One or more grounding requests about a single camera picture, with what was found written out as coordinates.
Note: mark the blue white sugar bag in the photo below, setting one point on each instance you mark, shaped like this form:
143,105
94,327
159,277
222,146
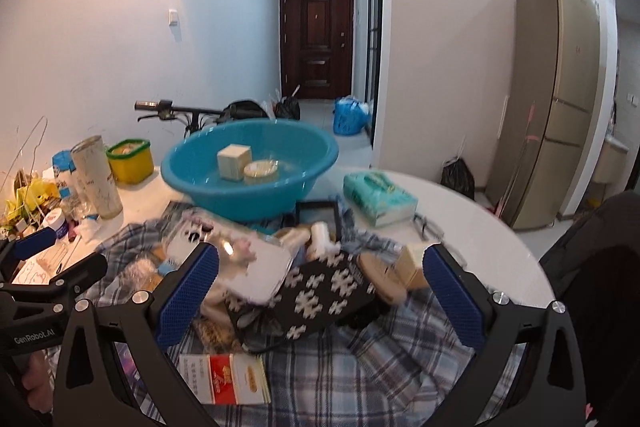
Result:
64,174

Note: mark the clear phone case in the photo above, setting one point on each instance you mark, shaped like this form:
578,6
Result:
260,267

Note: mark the black framed glass door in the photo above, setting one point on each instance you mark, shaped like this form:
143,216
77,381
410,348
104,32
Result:
372,32

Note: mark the blue plastic bag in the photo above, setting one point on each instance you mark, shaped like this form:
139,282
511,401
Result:
350,117

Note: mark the beige refrigerator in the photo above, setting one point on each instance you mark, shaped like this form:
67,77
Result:
550,107

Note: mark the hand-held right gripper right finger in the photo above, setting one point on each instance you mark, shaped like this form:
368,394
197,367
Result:
452,297

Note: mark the black eyeglasses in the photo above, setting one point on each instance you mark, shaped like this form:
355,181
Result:
427,227

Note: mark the person's left hand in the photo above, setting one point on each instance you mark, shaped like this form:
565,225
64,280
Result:
37,377

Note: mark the white kitchen cabinet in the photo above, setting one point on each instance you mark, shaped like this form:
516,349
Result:
610,162

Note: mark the cream square cosmetic box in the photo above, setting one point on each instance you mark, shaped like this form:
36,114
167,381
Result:
234,163

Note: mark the yellow container green rim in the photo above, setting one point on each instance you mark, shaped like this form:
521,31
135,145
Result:
130,162

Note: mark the white bottle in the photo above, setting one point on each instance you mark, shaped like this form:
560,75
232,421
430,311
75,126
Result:
321,239

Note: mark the green tissue pack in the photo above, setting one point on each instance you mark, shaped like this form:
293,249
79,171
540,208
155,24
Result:
380,199

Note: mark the black wallet white crosses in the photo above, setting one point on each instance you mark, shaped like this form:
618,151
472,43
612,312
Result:
320,292

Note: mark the red and white cigarette box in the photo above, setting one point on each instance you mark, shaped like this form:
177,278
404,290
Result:
225,379

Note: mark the yellow plastic bag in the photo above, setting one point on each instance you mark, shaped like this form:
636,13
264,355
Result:
32,197

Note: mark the black picture frame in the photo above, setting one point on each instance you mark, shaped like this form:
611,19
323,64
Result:
300,217

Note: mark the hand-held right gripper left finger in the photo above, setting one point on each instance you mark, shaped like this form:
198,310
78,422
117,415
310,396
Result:
190,292

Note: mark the brown snack packet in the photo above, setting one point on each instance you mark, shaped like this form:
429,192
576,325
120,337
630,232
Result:
217,337

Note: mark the cream floral tumbler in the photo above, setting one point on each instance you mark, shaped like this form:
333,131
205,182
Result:
97,177

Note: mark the white light switch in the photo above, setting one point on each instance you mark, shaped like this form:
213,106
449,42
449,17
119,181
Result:
173,17

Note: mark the black plastic bag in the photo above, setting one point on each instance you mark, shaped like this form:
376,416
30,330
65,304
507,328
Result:
287,108
457,179

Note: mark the dark wooden door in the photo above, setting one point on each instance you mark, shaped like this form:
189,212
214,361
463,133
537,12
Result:
317,37

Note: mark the blue plastic basin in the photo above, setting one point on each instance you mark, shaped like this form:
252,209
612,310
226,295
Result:
215,192

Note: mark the blue plaid shirt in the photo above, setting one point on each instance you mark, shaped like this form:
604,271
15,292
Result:
350,382

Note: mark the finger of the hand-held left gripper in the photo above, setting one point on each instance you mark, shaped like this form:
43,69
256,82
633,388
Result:
32,242
82,272

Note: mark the white jar blue label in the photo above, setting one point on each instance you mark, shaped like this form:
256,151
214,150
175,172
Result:
56,224

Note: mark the tan small box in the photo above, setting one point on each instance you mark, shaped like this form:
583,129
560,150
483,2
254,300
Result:
412,267

